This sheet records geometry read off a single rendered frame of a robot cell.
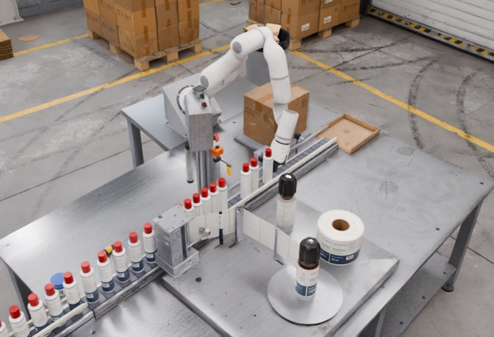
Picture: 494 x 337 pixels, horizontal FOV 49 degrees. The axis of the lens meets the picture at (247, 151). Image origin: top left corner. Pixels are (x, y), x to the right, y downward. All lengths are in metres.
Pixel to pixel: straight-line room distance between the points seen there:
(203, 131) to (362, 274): 0.91
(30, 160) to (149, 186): 2.01
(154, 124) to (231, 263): 1.30
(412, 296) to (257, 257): 1.16
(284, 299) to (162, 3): 4.13
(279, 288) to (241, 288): 0.16
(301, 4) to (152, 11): 1.62
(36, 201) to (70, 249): 1.72
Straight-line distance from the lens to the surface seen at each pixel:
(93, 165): 4.57
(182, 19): 6.04
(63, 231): 2.75
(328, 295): 2.31
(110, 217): 2.77
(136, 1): 5.67
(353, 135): 3.34
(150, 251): 2.38
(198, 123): 2.27
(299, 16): 6.20
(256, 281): 2.34
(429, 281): 3.40
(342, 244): 2.35
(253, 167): 2.65
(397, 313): 3.19
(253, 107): 3.08
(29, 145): 4.97
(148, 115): 3.52
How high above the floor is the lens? 2.64
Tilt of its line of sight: 35 degrees down
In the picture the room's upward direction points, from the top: 1 degrees clockwise
